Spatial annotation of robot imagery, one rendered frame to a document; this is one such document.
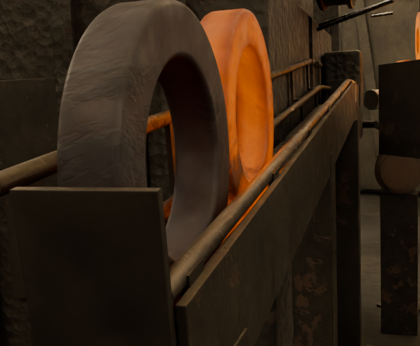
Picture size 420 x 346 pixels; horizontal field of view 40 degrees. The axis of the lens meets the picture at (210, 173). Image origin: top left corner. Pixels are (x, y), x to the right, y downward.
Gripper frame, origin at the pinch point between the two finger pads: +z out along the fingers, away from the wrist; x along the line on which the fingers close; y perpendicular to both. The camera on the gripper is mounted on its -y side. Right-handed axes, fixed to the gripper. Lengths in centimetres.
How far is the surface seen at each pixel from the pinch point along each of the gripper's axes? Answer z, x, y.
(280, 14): 26, 72, -11
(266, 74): 16, 118, -22
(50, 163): 20, 147, -30
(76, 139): 16, 151, -27
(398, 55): 7, -235, 13
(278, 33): 25, 74, -14
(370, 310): -9, -11, -85
